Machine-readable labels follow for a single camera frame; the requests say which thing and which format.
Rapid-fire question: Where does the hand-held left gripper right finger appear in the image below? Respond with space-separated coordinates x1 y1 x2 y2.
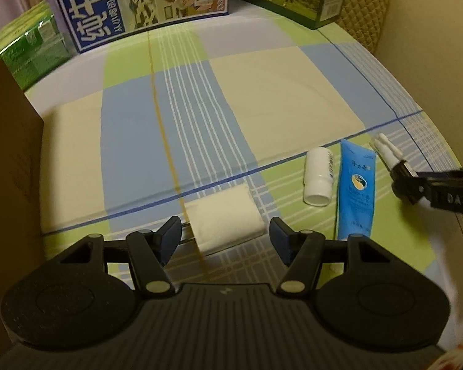
269 217 395 294

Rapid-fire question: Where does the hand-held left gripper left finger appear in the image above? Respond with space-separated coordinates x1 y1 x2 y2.
59 216 183 294

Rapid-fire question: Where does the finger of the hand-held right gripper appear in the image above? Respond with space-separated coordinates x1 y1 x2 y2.
391 166 463 221

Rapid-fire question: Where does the white charger adapter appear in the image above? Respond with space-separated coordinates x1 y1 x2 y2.
183 184 265 257

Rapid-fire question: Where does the brown cardboard box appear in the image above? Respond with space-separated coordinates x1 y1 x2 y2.
0 58 46 357

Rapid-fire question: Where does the small white bottle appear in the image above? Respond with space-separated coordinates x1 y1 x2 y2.
303 147 335 207

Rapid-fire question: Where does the blue cream tube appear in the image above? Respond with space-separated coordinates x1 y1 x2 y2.
329 138 378 271

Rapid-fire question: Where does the plaid bedsheet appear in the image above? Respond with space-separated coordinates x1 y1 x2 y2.
22 0 463 291

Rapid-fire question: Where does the red white packet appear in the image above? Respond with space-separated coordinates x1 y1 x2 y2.
428 338 463 370

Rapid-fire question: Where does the beige quilted chair cushion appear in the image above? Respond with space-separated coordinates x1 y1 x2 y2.
337 0 394 57

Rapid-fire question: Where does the green tissue packs bundle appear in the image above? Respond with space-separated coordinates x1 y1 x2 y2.
0 0 72 92

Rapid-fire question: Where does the blue milk carton box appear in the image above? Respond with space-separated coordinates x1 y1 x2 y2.
48 0 231 55

